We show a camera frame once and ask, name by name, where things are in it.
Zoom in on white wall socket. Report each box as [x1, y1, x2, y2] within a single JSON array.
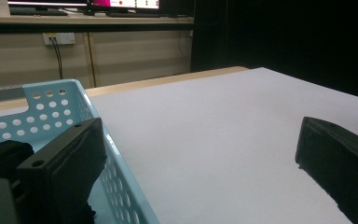
[[42, 32, 76, 47]]

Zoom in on black keyboard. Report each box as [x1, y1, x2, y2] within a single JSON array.
[[105, 11, 162, 19], [0, 7, 69, 17]]

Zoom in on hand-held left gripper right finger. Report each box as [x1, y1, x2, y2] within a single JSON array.
[[295, 116, 358, 224]]

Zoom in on light blue plastic basket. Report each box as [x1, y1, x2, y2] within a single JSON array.
[[0, 78, 161, 224]]

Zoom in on monitor with pink screen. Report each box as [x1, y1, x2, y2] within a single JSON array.
[[90, 0, 161, 11]]

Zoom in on monitor with white screen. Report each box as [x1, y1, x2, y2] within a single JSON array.
[[0, 0, 90, 7]]

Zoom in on beige cabinet with dark top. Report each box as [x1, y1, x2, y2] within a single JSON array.
[[0, 13, 195, 90]]

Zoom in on black curtain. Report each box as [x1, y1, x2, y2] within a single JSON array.
[[189, 0, 358, 102]]

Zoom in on wooden table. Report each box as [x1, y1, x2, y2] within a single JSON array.
[[0, 65, 250, 115]]

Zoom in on black wall socket cable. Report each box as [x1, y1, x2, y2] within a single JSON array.
[[49, 36, 64, 80]]

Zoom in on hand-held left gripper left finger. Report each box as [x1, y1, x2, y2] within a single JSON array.
[[16, 117, 108, 224]]

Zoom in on black pants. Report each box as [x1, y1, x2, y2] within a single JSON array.
[[0, 139, 98, 224]]

